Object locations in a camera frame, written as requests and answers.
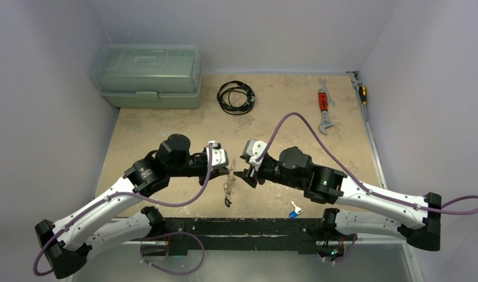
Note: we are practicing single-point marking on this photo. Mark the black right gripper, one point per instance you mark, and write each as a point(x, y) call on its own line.
point(253, 171)

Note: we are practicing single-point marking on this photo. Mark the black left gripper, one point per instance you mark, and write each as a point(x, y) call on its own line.
point(218, 171)

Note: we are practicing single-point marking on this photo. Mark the large metal keyring with keys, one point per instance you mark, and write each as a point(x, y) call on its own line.
point(229, 183)

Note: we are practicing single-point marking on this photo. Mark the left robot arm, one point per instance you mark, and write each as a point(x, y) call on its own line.
point(61, 241)

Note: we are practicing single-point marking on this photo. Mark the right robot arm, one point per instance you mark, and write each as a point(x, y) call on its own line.
point(385, 213)

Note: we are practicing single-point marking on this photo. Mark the silver open-end wrench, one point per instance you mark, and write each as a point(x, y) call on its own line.
point(326, 91)

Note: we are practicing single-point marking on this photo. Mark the green plastic toolbox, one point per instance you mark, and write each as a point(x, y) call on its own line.
point(151, 76)

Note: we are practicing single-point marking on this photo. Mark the yellow black screwdriver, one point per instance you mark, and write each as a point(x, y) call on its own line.
point(363, 98)

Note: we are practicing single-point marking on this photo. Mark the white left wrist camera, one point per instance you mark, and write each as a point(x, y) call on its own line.
point(216, 155)

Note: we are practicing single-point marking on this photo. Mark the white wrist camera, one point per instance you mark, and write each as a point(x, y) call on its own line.
point(252, 150)
point(216, 155)

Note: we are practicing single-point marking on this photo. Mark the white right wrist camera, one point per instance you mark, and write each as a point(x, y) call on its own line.
point(252, 150)

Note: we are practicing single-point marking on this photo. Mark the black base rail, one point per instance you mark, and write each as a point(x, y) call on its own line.
point(304, 236)

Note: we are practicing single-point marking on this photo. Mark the red handled adjustable wrench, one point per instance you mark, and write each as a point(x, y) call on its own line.
point(324, 102)

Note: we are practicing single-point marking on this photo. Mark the aluminium side rail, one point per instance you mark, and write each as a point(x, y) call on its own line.
point(410, 260)

